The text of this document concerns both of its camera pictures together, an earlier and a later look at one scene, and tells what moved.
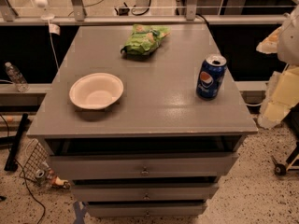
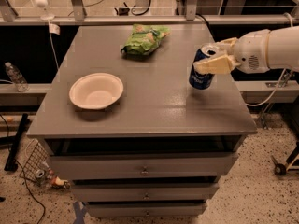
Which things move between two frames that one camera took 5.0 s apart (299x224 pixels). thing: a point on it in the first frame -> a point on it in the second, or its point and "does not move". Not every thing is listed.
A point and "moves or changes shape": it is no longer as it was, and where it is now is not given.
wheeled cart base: [292, 163] does not move
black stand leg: [10, 162] does not move
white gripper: [290, 41] -> [250, 52]
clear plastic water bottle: [17, 77] does not move
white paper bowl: [96, 91] does not move
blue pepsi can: [211, 76] moves or changes shape
